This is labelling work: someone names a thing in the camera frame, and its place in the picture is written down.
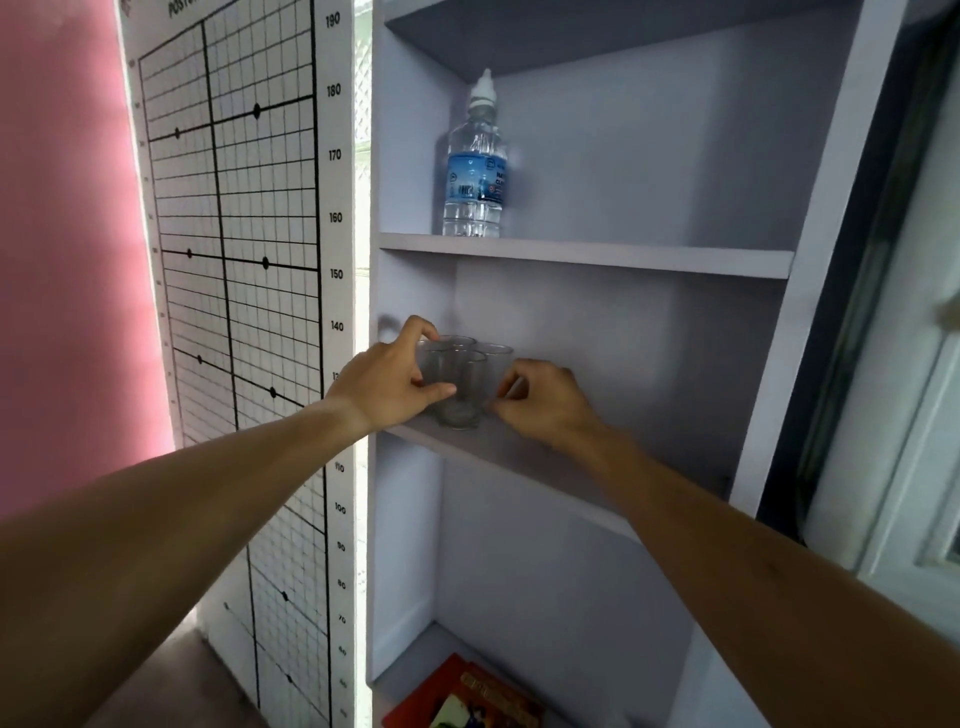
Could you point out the person's left hand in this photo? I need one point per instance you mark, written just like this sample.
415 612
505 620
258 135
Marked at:
375 386

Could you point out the person's right hand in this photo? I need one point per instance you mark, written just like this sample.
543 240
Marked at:
551 405

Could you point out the person's left thumb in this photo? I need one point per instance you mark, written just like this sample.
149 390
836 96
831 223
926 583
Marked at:
435 395

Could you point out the person's right thumb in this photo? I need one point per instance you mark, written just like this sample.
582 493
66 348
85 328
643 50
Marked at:
505 407

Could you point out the clear drinking glass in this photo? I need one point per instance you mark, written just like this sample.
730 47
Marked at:
429 364
496 364
463 394

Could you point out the person's right forearm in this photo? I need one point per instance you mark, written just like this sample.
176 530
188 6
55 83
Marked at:
750 592

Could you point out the person's left forearm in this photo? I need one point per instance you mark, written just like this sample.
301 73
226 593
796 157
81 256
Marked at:
187 540

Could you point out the white shelf unit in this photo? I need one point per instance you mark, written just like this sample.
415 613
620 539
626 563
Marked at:
637 315

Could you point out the clear plastic bottle blue label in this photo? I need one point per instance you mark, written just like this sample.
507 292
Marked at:
474 176

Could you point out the white grid height chart board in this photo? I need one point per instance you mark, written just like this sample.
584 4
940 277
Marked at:
240 195

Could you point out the red book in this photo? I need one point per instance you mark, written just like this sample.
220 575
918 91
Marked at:
450 697

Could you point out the white door with dark frame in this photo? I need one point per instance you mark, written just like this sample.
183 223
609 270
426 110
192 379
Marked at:
900 375

